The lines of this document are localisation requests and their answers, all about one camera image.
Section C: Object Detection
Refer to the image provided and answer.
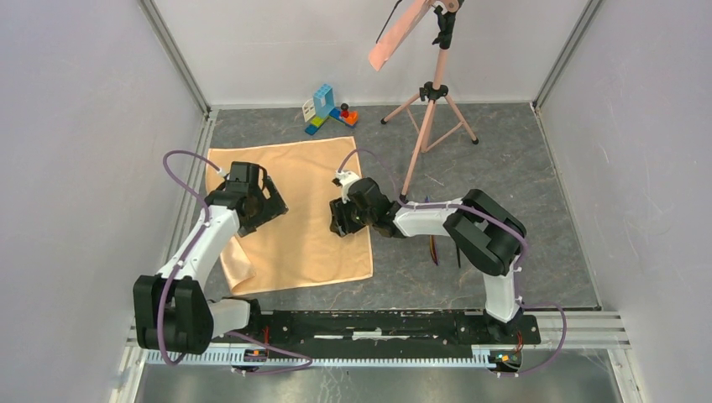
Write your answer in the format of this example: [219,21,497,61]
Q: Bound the peach cloth napkin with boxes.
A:
[207,137,374,296]

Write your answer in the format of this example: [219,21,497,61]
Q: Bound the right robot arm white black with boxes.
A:
[329,171,526,343]

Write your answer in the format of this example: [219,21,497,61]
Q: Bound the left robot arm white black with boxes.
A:
[133,161,288,365]

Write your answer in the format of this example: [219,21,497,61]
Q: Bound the iridescent rainbow knife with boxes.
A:
[425,196,441,266]

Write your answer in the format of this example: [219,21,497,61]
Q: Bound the colourful toy brick structure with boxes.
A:
[301,84,359,135]

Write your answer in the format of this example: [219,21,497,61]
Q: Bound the pink tripod stand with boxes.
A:
[375,0,479,200]

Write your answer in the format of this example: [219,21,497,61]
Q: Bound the pink panel on tripod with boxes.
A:
[368,0,432,71]

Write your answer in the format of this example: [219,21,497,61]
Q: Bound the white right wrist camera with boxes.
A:
[332,170,361,203]

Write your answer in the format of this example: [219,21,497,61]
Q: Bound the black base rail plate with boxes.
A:
[241,309,542,359]

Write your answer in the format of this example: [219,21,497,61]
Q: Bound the aluminium frame rail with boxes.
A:
[110,319,643,402]

